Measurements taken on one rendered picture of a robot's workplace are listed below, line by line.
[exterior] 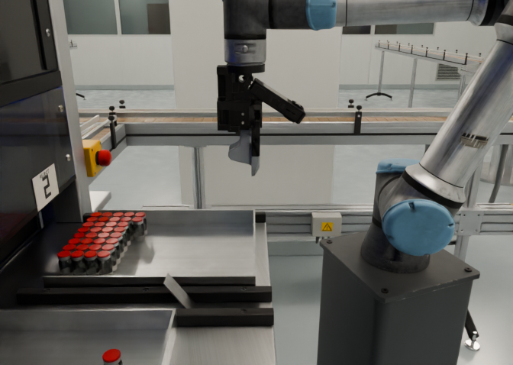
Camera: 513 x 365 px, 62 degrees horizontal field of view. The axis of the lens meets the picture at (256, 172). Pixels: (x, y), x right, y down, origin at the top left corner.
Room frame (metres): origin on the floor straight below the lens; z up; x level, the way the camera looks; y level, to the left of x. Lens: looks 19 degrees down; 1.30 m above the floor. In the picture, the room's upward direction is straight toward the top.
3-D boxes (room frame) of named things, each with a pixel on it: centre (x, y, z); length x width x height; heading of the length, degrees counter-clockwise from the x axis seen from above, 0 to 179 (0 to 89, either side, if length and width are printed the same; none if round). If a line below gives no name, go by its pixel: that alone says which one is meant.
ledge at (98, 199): (0.98, 0.45, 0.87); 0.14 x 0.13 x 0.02; 91
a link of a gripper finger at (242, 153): (0.78, 0.02, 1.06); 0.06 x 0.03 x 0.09; 91
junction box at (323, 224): (1.62, -0.29, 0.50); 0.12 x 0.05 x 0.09; 91
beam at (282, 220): (1.68, -0.31, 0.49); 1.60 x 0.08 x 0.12; 91
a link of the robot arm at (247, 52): (0.79, 0.02, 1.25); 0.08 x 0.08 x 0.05
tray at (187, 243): (0.72, 0.17, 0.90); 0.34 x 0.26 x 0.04; 90
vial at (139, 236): (0.78, 0.24, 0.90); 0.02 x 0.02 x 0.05
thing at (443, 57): (5.98, -2.15, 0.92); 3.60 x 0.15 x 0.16; 1
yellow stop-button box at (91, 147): (0.97, 0.41, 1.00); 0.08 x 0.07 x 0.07; 91
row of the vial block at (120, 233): (0.72, 0.26, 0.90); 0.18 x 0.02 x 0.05; 0
